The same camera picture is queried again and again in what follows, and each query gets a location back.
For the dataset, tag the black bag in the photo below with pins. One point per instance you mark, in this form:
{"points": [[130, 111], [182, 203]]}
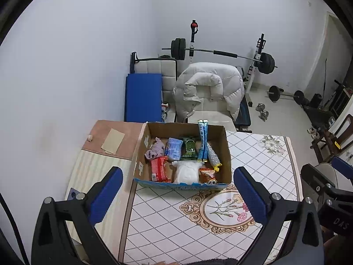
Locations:
{"points": [[317, 100]]}

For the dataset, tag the diamond patterned floral tablecloth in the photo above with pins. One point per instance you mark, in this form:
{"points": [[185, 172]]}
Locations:
{"points": [[171, 226]]}

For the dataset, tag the white puffer jacket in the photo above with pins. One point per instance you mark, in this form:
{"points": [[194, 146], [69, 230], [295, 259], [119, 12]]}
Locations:
{"points": [[220, 80]]}

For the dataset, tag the blue folded mat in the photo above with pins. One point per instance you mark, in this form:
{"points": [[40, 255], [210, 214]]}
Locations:
{"points": [[143, 96]]}

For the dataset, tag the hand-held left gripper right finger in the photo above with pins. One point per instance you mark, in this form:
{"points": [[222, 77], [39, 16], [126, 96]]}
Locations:
{"points": [[251, 196]]}

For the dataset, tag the short barbell with black plates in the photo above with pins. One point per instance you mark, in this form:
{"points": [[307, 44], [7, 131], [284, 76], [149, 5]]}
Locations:
{"points": [[274, 92]]}

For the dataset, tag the black and blue workout bench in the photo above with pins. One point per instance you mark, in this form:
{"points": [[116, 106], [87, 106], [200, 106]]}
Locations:
{"points": [[244, 114]]}

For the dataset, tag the red snack packet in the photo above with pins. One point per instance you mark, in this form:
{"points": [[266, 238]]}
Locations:
{"points": [[159, 168]]}

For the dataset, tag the long blue snack packet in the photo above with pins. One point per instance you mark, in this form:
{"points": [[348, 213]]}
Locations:
{"points": [[203, 140]]}

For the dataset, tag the small red white box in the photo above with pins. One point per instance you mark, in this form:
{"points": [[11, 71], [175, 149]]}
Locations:
{"points": [[165, 107]]}

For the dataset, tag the brown board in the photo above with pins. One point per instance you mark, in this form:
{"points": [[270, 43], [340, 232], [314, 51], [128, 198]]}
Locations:
{"points": [[95, 149]]}

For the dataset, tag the cream padded bench black frame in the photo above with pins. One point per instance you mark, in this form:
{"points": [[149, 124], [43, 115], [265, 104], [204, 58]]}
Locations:
{"points": [[157, 66]]}

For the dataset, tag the grey shell chair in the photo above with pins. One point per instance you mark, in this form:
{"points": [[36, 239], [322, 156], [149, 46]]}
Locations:
{"points": [[342, 180]]}

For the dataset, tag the person's dark fleece clothing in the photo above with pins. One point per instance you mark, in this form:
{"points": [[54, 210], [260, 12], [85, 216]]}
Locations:
{"points": [[215, 262]]}

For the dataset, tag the clear packet with yellow end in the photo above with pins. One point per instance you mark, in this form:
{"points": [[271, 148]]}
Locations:
{"points": [[213, 156]]}

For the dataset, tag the beige paper sheet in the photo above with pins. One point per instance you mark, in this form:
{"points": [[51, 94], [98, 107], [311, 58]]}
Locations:
{"points": [[113, 140]]}

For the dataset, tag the white barbell rack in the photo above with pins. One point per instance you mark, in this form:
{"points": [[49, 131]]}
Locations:
{"points": [[255, 60]]}

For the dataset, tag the person's right forearm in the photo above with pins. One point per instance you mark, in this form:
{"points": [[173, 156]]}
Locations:
{"points": [[340, 251]]}

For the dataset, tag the chrome dumbbell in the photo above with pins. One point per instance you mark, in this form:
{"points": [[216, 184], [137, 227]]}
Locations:
{"points": [[260, 107], [264, 115]]}

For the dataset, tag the white door frame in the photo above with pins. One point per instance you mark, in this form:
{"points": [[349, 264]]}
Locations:
{"points": [[326, 47]]}

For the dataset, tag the white shoe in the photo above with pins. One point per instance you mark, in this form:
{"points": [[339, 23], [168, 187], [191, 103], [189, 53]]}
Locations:
{"points": [[315, 135], [311, 130]]}

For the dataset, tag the cream upholstered chair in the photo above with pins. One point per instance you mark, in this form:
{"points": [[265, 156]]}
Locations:
{"points": [[212, 116]]}

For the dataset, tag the cardboard box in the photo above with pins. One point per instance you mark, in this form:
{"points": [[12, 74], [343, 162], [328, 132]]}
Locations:
{"points": [[224, 168]]}

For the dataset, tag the dark wooden chair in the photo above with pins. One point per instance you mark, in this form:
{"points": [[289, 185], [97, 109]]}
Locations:
{"points": [[344, 127]]}

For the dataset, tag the green snack packet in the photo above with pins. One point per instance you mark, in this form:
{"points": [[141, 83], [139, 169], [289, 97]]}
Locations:
{"points": [[189, 149]]}

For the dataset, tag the grey cloth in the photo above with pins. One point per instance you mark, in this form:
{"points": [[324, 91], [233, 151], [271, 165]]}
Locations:
{"points": [[155, 149]]}

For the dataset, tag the orange cartoon snack packet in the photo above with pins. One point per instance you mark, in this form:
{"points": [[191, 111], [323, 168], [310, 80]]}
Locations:
{"points": [[207, 175]]}

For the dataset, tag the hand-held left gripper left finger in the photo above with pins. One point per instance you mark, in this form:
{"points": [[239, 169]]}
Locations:
{"points": [[106, 196]]}

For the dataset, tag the white soft plastic pack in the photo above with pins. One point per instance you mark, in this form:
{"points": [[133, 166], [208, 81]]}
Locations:
{"points": [[185, 172]]}

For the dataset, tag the light blue printed packet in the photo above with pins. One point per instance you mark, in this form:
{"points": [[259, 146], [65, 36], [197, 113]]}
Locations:
{"points": [[173, 147]]}

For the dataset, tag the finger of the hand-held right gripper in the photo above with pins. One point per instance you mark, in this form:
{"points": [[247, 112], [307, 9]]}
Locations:
{"points": [[314, 178], [344, 167]]}

